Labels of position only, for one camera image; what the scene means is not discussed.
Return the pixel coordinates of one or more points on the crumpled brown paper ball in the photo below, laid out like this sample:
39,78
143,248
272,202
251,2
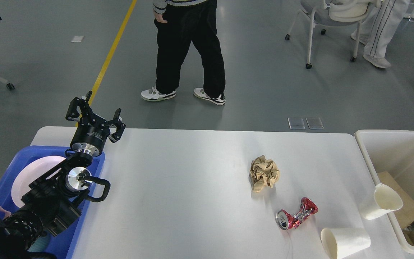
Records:
263,172

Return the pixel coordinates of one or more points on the pink plate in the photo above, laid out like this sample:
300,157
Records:
30,173

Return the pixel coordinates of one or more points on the person in black trousers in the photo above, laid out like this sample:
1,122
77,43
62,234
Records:
180,24

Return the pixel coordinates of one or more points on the left floor socket plate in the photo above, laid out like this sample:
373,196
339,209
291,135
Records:
296,123

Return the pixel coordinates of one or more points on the right floor socket plate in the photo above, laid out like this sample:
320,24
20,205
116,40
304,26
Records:
315,123

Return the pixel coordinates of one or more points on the person in white clothes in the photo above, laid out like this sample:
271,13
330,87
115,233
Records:
378,29

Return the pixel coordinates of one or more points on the crushed red soda can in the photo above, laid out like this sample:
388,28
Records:
288,221

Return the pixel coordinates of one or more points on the white paper cup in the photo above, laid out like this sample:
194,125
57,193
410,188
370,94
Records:
382,200
339,243

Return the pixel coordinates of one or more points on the brown paper bag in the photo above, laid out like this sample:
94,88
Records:
405,215

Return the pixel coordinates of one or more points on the cream plastic bin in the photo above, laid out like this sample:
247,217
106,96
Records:
393,152

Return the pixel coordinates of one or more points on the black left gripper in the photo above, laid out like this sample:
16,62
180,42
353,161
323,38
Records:
90,136

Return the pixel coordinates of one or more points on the white chair grey seat right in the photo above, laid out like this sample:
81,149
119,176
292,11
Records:
331,13

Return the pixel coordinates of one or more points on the floor socket plate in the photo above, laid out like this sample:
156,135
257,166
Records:
315,123
296,123

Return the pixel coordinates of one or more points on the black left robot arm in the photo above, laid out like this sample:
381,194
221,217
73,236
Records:
52,202

